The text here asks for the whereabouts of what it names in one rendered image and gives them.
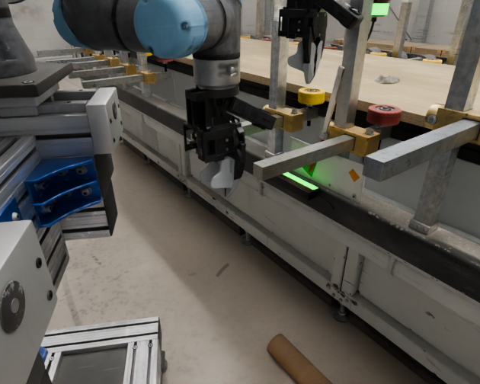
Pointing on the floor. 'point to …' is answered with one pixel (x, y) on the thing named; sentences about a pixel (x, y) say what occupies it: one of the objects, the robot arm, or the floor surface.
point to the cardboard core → (295, 362)
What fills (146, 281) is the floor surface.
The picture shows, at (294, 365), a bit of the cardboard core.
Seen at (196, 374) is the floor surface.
